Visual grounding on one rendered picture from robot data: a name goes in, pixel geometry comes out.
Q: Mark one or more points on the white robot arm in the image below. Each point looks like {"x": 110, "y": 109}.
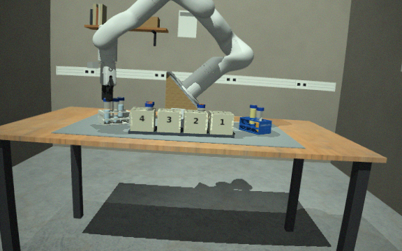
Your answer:
{"x": 238, "y": 54}

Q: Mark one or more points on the grey bench mat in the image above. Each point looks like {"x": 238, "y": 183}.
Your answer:
{"x": 90, "y": 126}

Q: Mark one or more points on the blue tube rack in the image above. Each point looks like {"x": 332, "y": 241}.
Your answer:
{"x": 264, "y": 126}

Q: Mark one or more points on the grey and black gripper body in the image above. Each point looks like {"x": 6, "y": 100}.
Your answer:
{"x": 107, "y": 69}

